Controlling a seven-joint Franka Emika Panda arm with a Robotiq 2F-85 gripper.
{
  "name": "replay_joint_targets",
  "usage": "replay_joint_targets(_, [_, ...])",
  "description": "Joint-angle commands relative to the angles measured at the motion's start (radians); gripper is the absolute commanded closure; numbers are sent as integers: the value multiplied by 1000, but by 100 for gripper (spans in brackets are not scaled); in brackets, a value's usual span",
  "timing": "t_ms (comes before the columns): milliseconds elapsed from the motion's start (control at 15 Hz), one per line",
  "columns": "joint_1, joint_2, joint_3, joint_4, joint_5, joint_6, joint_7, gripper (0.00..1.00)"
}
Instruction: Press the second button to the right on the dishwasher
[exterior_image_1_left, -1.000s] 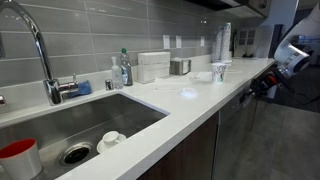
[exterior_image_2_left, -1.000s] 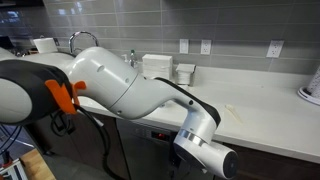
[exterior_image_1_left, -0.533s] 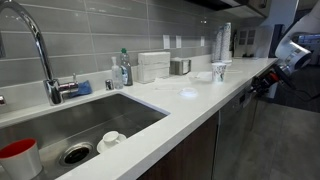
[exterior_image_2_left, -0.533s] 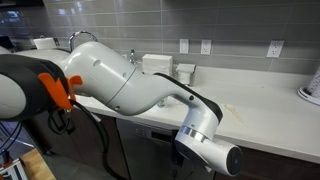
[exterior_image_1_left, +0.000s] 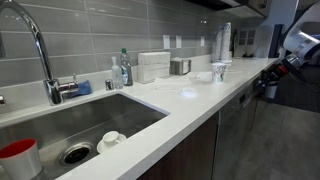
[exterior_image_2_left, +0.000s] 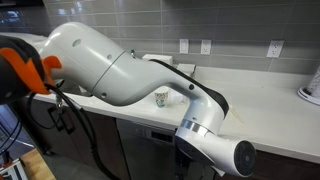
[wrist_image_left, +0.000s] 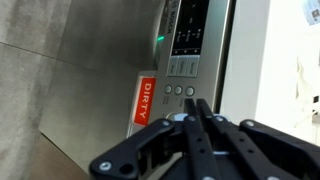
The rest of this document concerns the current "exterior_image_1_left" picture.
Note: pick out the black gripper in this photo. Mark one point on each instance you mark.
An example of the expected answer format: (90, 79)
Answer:
(273, 76)

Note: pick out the clear glass cup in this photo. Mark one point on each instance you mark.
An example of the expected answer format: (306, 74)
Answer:
(219, 71)

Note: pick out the stack of paper cups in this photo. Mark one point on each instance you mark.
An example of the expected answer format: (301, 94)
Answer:
(218, 45)
(226, 41)

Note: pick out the white round counter cap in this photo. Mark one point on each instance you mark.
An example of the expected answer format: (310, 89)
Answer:
(187, 92)

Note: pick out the metal napkin dispenser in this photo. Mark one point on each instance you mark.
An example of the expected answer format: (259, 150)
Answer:
(180, 66)

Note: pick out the overhead cabinet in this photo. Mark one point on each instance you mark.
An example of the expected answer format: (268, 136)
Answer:
(233, 6)

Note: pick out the dark wood cabinet door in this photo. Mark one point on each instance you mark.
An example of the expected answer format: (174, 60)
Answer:
(186, 153)

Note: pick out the white paper towel stack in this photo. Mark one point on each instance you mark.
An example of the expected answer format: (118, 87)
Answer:
(153, 66)

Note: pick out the dish soap bottle green cap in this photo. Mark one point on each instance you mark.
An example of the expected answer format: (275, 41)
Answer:
(126, 71)

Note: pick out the clear soap dispenser bottle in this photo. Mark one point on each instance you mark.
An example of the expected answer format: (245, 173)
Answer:
(117, 76)

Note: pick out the small white cup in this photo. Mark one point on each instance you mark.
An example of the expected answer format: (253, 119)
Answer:
(111, 137)

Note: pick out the stainless steel sink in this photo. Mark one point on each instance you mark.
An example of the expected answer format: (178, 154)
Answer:
(100, 113)

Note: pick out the blue sponge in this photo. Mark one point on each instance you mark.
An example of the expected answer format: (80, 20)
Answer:
(83, 88)

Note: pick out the metal sink drain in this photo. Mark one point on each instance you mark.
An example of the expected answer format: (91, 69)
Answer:
(76, 154)

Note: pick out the chrome kitchen faucet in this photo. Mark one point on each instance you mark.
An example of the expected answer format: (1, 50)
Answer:
(50, 88)

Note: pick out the white cup with red inside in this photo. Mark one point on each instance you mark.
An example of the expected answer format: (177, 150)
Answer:
(23, 163)

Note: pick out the chrome knob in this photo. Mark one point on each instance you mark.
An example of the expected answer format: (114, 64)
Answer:
(2, 100)

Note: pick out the white wall outlet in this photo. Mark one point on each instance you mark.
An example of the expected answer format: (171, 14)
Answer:
(178, 41)
(202, 41)
(166, 41)

